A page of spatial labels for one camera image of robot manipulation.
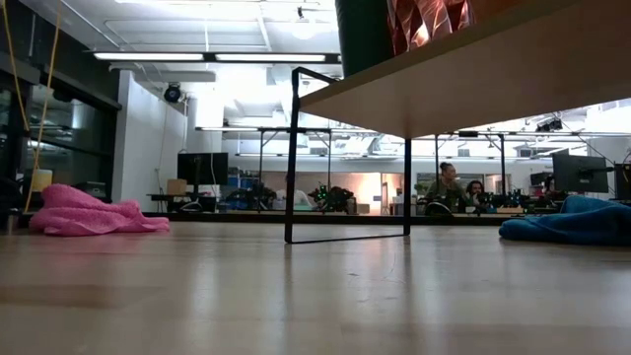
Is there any dark green cup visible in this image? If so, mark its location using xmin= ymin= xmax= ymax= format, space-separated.
xmin=334 ymin=0 xmax=395 ymax=79

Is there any orange-red faceted tumbler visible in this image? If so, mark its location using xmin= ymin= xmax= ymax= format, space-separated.
xmin=386 ymin=0 xmax=477 ymax=55

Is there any background robot with green lights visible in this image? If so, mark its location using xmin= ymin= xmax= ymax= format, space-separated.
xmin=308 ymin=183 xmax=356 ymax=214

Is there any black computer monitor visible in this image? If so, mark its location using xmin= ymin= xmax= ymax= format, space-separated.
xmin=551 ymin=152 xmax=610 ymax=194
xmin=176 ymin=152 xmax=230 ymax=186
xmin=613 ymin=162 xmax=631 ymax=201

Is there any long ceiling light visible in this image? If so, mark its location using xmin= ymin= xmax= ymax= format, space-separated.
xmin=92 ymin=51 xmax=206 ymax=63
xmin=214 ymin=51 xmax=329 ymax=64

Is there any person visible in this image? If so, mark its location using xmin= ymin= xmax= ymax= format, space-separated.
xmin=426 ymin=161 xmax=467 ymax=214
xmin=465 ymin=179 xmax=487 ymax=206

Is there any pink cloth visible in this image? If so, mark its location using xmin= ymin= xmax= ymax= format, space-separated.
xmin=28 ymin=183 xmax=172 ymax=238

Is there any blue cloth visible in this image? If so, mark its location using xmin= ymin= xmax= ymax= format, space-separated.
xmin=498 ymin=194 xmax=631 ymax=247

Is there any yellow container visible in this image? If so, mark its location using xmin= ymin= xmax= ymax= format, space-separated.
xmin=32 ymin=169 xmax=54 ymax=192

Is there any background black metal frame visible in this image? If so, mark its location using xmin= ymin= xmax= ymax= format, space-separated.
xmin=258 ymin=126 xmax=334 ymax=213
xmin=434 ymin=130 xmax=507 ymax=198

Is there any black metal table frame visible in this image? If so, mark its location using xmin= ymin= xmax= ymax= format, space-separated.
xmin=142 ymin=211 xmax=524 ymax=227

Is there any wooden tray with black frame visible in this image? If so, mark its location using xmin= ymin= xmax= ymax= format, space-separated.
xmin=284 ymin=0 xmax=631 ymax=246

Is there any yellow cable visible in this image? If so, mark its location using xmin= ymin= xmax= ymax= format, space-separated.
xmin=0 ymin=0 xmax=30 ymax=134
xmin=23 ymin=0 xmax=63 ymax=214

